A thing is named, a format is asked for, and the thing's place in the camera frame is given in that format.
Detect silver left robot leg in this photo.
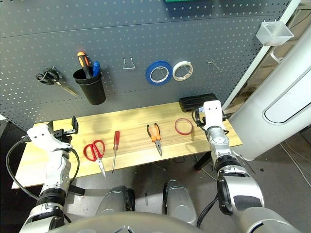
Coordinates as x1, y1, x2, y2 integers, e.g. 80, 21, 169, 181
96, 185, 136, 216

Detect grey robot torso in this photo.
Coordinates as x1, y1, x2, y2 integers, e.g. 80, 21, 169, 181
48, 211, 202, 233

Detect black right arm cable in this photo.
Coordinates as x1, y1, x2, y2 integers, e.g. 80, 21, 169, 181
196, 194, 219, 229

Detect red handled screwdriver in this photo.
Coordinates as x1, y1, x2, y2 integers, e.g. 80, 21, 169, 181
111, 130, 121, 173

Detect red handled scissors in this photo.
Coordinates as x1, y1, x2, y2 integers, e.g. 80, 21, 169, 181
83, 139, 107, 178

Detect white tape roll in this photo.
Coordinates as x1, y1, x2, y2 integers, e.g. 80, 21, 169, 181
172, 61, 194, 82

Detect clear plastic bin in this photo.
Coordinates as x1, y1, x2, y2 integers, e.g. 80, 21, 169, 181
255, 21, 294, 46

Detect silver robot leg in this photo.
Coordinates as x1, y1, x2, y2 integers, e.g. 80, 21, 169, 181
96, 185, 136, 216
163, 179, 198, 226

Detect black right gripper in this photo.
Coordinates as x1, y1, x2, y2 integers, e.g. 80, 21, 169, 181
194, 110, 207, 127

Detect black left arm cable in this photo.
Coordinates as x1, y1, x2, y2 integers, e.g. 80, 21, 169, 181
6, 137, 39, 202

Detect silver right robot leg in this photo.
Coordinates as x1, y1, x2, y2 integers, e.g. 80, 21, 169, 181
163, 179, 198, 226

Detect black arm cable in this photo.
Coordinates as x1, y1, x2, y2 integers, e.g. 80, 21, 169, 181
196, 194, 219, 229
6, 137, 39, 202

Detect white pegboard frame post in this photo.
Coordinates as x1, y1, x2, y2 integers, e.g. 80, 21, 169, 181
222, 0, 302, 111

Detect black handled scissors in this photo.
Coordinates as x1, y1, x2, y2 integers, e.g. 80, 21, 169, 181
35, 66, 79, 97

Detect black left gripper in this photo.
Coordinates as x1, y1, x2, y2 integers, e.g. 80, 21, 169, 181
47, 116, 79, 146

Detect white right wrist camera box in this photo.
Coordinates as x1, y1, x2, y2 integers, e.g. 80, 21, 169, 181
203, 101, 224, 130

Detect orange black pliers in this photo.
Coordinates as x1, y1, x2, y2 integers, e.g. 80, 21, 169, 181
146, 122, 163, 157

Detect wire pliers holder hook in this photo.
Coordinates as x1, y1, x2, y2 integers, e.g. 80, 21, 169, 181
122, 56, 136, 70

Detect black plastic cup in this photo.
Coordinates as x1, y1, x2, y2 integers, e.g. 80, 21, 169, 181
73, 68, 107, 106

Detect dark grey pegboard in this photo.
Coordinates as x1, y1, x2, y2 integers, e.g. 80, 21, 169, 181
0, 0, 291, 124

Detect blue tape roll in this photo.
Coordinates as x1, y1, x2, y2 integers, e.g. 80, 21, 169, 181
145, 60, 173, 85

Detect black table foot bar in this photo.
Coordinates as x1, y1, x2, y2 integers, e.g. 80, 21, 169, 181
69, 184, 86, 196

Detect black rectangular box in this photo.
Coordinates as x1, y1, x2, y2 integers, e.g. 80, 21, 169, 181
179, 93, 219, 113

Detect red tape roll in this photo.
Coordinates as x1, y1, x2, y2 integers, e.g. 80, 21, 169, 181
174, 118, 194, 135

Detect orange black screwdriver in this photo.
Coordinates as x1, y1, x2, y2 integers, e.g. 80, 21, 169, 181
77, 51, 94, 79

